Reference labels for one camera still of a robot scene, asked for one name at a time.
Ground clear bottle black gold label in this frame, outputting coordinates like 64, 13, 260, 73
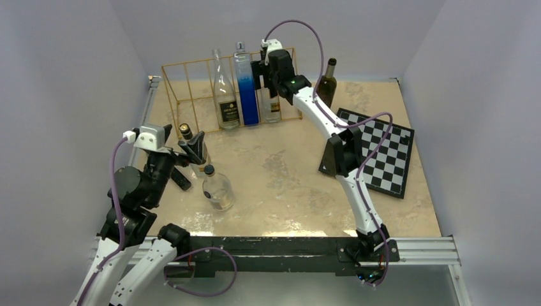
178, 123, 211, 177

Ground clear bottle gold white label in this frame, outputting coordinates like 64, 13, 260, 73
202, 164, 234, 211

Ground clear bottle dark label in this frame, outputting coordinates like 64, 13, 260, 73
212, 49, 240, 129

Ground dark green wine bottle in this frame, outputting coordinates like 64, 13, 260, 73
316, 57, 337, 108

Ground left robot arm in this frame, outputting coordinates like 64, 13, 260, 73
72, 126, 193, 305

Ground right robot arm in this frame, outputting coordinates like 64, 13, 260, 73
251, 47, 399, 264

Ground tall blue gradient bottle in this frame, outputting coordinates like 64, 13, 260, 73
233, 41, 260, 126

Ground clear bottle black cap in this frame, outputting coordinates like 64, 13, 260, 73
260, 88, 281, 123

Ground black microphone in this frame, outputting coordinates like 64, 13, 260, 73
170, 167, 192, 191

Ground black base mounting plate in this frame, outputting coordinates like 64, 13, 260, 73
169, 237, 400, 277

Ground black white chessboard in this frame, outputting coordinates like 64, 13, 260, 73
319, 119, 415, 199

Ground gold wire wine rack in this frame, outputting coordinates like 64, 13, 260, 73
161, 55, 303, 139

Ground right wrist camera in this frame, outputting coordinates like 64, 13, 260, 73
261, 39, 283, 64

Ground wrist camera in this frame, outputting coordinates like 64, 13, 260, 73
133, 124, 172, 153
261, 39, 283, 64

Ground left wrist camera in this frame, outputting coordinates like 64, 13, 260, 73
133, 124, 172, 153

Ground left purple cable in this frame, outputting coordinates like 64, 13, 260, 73
76, 131, 136, 306

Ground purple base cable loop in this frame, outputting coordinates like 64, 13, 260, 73
163, 246, 237, 298

